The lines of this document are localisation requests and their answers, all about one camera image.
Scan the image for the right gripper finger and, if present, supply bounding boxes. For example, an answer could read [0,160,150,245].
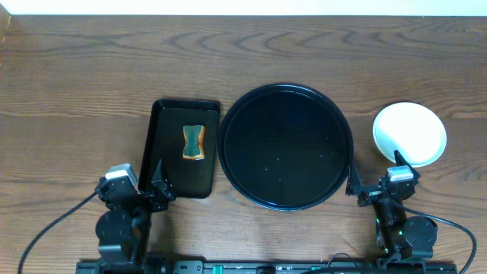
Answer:
[394,150,421,179]
[346,162,361,190]

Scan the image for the orange green sponge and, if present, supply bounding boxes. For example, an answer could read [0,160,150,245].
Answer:
[183,125,205,161]

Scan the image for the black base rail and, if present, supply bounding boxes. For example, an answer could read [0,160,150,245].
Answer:
[75,260,457,274]

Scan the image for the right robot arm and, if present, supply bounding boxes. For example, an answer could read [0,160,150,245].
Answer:
[345,150,438,269]

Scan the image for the black rectangular tray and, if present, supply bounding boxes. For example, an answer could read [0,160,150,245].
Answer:
[138,99,220,199]

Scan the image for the black round tray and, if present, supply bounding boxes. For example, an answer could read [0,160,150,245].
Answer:
[218,84,354,211]

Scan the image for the light blue plate back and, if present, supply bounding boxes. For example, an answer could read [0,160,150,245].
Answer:
[372,102,447,167]

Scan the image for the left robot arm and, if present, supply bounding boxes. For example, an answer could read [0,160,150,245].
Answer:
[95,162,176,273]

